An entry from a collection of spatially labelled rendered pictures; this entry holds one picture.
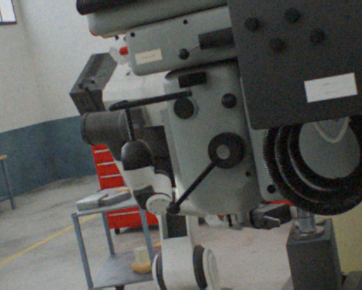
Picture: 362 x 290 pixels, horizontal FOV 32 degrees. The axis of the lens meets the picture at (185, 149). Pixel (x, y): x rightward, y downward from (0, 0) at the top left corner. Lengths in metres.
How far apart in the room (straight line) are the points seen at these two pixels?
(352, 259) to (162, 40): 2.16
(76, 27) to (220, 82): 11.17
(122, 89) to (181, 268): 0.60
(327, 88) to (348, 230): 2.31
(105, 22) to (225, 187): 0.41
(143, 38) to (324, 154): 0.42
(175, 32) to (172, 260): 0.97
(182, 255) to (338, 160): 0.96
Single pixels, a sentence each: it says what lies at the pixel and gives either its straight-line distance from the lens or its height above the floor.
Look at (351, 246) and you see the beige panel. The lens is 3.22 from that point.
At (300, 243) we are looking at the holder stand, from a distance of 1.76.
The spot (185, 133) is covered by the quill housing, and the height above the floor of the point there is 1.50.
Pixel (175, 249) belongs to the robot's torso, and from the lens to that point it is 2.06.
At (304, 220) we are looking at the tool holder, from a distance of 1.78.
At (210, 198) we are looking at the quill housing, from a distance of 1.33.
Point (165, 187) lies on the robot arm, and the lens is 1.92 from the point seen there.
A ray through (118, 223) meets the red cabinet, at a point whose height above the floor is 0.13.
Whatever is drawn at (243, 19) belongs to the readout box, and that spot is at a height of 1.68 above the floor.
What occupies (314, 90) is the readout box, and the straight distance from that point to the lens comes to 0.92.
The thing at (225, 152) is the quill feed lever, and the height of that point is 1.45.
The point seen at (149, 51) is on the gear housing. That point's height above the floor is 1.68.
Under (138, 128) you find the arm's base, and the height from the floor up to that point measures 1.49.
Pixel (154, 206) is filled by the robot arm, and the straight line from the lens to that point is 1.90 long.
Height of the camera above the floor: 1.62
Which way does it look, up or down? 7 degrees down
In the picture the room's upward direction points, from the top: 11 degrees counter-clockwise
